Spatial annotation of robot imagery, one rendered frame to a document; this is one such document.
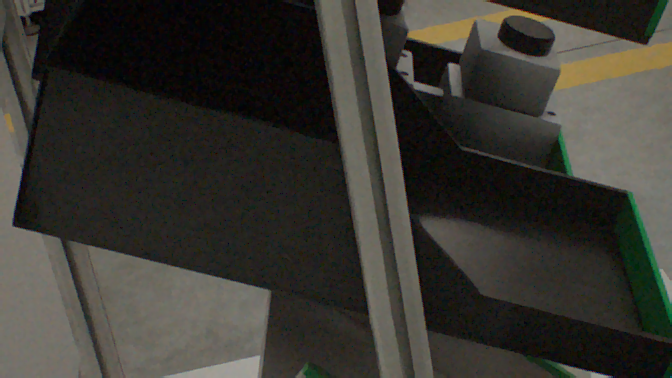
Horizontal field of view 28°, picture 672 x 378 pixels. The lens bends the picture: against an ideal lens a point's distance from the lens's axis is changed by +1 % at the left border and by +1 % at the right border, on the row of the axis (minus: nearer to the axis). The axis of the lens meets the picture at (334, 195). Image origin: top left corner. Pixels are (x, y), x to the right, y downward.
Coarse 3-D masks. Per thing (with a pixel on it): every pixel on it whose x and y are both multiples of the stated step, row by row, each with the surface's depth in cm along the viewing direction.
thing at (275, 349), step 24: (288, 312) 67; (312, 312) 69; (336, 312) 70; (264, 336) 65; (288, 336) 66; (312, 336) 67; (336, 336) 69; (360, 336) 70; (432, 336) 72; (264, 360) 63; (288, 360) 64; (312, 360) 66; (336, 360) 67; (360, 360) 68; (432, 360) 72; (456, 360) 72; (480, 360) 72; (504, 360) 72; (528, 360) 72
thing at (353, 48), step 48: (336, 0) 45; (0, 48) 78; (336, 48) 46; (336, 96) 47; (384, 96) 47; (384, 144) 48; (384, 192) 50; (384, 240) 51; (96, 288) 87; (384, 288) 51; (96, 336) 89; (384, 336) 52
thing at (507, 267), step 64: (128, 0) 62; (192, 0) 62; (256, 0) 62; (64, 64) 54; (128, 64) 64; (192, 64) 64; (256, 64) 64; (320, 64) 63; (64, 128) 51; (128, 128) 51; (192, 128) 51; (256, 128) 51; (320, 128) 65; (64, 192) 53; (128, 192) 53; (192, 192) 53; (256, 192) 52; (320, 192) 52; (448, 192) 66; (512, 192) 67; (576, 192) 67; (192, 256) 54; (256, 256) 54; (320, 256) 54; (448, 256) 54; (512, 256) 62; (576, 256) 64; (640, 256) 63; (448, 320) 55; (512, 320) 55; (576, 320) 55; (640, 320) 61
